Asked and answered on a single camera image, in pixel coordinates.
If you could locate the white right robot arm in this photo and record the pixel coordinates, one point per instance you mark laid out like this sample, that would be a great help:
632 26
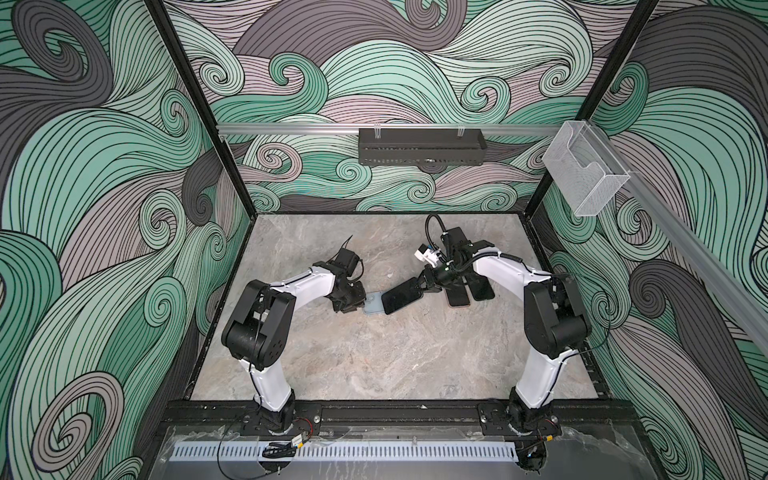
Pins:
554 318

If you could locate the black phone case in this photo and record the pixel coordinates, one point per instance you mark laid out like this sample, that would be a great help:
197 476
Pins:
480 287

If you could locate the clear plastic wall bin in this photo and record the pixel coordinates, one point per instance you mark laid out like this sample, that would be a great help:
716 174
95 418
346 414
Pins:
585 166

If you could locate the black wall tray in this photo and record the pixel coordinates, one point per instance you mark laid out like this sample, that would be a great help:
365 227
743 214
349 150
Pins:
438 147

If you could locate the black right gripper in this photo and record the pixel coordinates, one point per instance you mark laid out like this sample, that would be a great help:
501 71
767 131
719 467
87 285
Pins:
431 283

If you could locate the dark blue phone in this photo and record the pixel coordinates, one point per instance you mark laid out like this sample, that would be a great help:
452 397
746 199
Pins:
401 296

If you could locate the white slotted cable duct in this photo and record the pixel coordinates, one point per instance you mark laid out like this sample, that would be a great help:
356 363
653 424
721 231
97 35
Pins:
243 451

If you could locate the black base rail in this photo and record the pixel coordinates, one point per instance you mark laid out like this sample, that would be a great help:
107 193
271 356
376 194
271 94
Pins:
328 418

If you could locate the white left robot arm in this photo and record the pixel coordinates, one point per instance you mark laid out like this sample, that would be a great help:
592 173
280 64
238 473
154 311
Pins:
257 331

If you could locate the black corner frame post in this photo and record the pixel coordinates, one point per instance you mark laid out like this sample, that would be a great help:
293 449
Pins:
174 47

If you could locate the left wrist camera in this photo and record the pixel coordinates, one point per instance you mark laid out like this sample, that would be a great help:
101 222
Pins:
347 261

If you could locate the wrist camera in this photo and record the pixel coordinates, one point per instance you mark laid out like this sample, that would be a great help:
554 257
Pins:
347 261
429 255

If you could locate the light blue phone case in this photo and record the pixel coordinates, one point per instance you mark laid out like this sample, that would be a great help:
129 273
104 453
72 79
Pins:
373 304

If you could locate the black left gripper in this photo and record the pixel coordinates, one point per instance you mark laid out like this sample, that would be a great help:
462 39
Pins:
359 299

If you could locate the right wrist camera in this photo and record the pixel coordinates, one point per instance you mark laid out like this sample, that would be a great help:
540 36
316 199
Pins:
429 255

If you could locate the right black corner post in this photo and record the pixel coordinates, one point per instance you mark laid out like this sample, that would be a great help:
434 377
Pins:
617 57

